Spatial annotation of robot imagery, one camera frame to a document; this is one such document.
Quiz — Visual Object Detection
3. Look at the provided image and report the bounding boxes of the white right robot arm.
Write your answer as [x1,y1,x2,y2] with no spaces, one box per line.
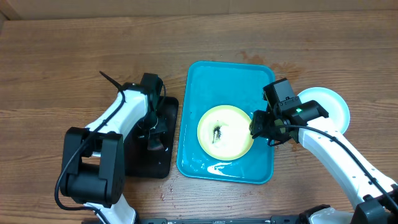
[250,100,397,223]

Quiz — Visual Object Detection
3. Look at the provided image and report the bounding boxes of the teal plastic tray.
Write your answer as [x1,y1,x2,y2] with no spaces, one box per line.
[177,61,275,184]

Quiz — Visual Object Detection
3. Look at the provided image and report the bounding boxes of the yellow plate with stain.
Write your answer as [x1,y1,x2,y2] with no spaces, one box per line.
[197,105,254,161]

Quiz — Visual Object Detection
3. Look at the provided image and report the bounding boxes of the light blue plate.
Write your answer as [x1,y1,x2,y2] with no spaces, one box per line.
[298,87,351,134]

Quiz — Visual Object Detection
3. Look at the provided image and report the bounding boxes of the green scrubbing sponge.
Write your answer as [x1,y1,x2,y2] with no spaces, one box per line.
[147,138,164,151]

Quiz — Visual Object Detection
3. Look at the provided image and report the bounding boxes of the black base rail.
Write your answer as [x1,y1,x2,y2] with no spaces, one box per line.
[81,215,355,224]

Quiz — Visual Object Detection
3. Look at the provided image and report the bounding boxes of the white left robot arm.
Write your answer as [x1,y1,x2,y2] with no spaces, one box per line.
[54,81,178,223]

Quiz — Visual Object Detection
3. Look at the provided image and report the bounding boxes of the black water tray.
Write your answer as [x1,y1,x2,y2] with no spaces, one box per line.
[124,96,178,179]

